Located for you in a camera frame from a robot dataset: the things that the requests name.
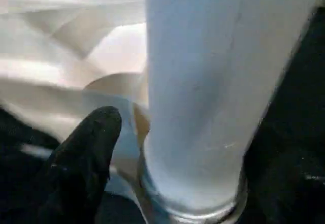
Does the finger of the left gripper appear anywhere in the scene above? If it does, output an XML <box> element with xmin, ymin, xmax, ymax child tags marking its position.
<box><xmin>0</xmin><ymin>106</ymin><xmax>59</xmax><ymax>150</ymax></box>

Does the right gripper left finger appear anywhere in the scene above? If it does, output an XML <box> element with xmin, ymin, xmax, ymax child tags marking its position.
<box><xmin>32</xmin><ymin>105</ymin><xmax>123</xmax><ymax>224</ymax></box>

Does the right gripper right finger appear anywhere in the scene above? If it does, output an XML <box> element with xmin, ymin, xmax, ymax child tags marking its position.
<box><xmin>242</xmin><ymin>132</ymin><xmax>325</xmax><ymax>224</ymax></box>

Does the white plastic table top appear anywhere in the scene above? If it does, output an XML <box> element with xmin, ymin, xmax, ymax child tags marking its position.
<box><xmin>0</xmin><ymin>0</ymin><xmax>249</xmax><ymax>224</ymax></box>

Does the white plastic table leg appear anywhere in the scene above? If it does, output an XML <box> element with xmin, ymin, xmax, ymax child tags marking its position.
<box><xmin>143</xmin><ymin>0</ymin><xmax>323</xmax><ymax>217</ymax></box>

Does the black work mat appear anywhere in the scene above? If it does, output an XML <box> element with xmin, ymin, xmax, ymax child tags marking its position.
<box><xmin>0</xmin><ymin>5</ymin><xmax>325</xmax><ymax>224</ymax></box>

